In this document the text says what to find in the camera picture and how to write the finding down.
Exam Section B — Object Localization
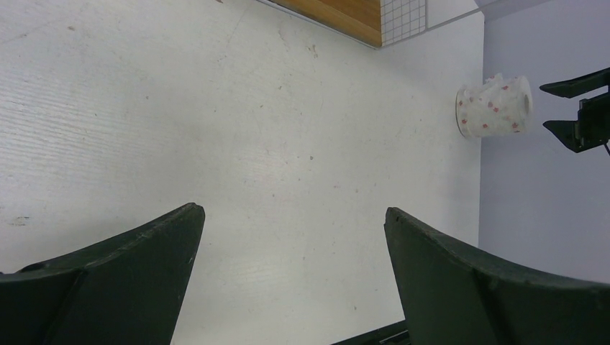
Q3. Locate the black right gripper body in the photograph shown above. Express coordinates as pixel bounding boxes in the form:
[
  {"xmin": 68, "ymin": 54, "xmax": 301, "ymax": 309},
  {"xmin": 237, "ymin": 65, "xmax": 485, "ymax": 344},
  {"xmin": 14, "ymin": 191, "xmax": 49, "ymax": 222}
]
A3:
[{"xmin": 575, "ymin": 93, "xmax": 609, "ymax": 149}]

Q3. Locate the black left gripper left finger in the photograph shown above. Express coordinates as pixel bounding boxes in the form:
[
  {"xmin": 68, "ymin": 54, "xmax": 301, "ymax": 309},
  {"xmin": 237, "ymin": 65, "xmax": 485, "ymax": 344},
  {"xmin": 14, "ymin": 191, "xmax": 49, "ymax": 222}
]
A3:
[{"xmin": 1, "ymin": 203, "xmax": 205, "ymax": 344}]

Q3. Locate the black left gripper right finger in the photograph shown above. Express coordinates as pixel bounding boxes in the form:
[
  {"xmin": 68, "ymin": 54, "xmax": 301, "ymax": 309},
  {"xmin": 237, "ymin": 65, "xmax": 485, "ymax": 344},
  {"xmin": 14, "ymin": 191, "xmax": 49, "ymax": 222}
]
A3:
[{"xmin": 384, "ymin": 208, "xmax": 609, "ymax": 344}]

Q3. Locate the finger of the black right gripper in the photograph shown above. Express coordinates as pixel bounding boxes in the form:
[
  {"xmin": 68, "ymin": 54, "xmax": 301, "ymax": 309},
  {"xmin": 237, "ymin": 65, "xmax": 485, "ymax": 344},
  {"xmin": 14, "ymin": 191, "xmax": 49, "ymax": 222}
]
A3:
[
  {"xmin": 540, "ymin": 68, "xmax": 610, "ymax": 98},
  {"xmin": 543, "ymin": 120, "xmax": 590, "ymax": 153}
]

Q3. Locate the white roll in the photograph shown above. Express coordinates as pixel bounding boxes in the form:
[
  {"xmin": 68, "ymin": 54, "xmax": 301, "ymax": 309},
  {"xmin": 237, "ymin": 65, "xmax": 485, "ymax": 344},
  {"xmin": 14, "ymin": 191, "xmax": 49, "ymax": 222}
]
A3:
[{"xmin": 455, "ymin": 73, "xmax": 533, "ymax": 138}]

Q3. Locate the white wire wooden shelf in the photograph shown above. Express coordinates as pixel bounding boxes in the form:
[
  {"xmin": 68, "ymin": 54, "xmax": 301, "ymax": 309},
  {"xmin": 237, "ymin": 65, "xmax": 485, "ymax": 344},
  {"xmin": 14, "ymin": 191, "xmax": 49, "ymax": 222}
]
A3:
[{"xmin": 263, "ymin": 1, "xmax": 506, "ymax": 50}]

